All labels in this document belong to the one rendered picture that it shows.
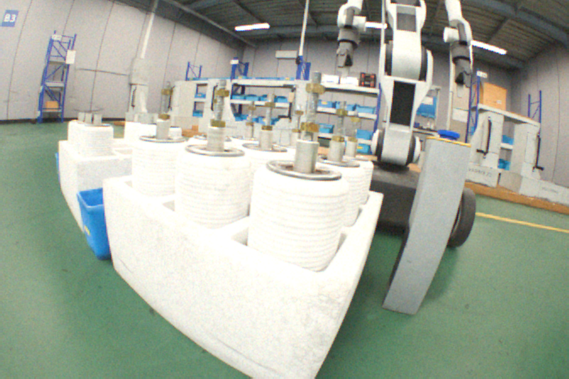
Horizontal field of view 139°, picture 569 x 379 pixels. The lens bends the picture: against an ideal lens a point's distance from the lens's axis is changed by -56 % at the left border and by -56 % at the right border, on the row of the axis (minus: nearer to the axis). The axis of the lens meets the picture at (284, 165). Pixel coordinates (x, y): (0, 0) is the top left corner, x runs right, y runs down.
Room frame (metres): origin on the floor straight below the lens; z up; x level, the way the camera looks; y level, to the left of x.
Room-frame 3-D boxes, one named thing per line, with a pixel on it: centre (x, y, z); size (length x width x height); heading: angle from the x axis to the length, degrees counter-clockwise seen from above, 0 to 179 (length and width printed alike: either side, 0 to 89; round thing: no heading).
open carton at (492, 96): (3.88, -4.17, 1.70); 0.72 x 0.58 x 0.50; 70
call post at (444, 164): (0.33, -0.26, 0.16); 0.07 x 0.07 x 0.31; 64
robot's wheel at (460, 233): (0.61, -0.59, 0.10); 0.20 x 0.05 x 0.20; 157
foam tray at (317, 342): (0.39, 0.04, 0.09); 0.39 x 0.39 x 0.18; 64
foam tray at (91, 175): (0.63, 0.53, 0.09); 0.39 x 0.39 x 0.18; 62
